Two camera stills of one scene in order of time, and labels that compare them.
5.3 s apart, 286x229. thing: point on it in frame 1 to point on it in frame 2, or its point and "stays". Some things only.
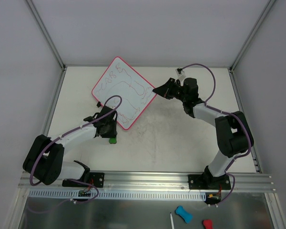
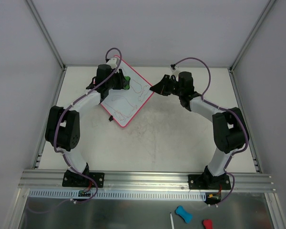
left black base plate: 96,179 stays
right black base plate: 207,182 stays
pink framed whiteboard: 120,79 stays
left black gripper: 110,131 to 120,79
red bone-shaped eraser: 208,223 stays
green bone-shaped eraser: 112,140 to 126,83
